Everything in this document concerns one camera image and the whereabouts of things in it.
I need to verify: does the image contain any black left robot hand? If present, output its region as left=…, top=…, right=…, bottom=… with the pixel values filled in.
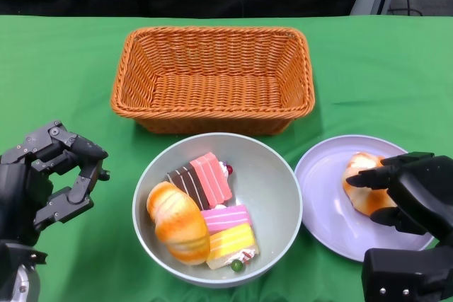
left=0, top=120, right=110, bottom=246

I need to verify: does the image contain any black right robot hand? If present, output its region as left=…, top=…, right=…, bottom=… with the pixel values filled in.
left=345, top=151, right=453, bottom=252

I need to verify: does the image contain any ring-shaped swirl bread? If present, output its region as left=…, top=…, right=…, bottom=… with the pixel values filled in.
left=341, top=152, right=399, bottom=216

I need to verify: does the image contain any grey-green bowl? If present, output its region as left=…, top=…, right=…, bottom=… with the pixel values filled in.
left=132, top=132, right=304, bottom=289

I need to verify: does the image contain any oval orange bread loaf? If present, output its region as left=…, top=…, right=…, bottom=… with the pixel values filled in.
left=147, top=180, right=212, bottom=267

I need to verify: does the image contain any lavender plate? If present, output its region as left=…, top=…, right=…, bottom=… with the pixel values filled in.
left=294, top=134, right=438, bottom=263

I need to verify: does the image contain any coral pink cake slice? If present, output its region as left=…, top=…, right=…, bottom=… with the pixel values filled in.
left=189, top=151, right=235, bottom=207

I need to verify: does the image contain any magenta striped cake slice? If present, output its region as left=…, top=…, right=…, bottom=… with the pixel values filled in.
left=200, top=204, right=253, bottom=235

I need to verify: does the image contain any yellow striped cake slice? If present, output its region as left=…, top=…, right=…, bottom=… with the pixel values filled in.
left=206, top=223, right=261, bottom=273

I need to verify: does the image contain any orange wicker basket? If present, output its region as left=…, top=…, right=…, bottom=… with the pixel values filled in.
left=110, top=25, right=316, bottom=137

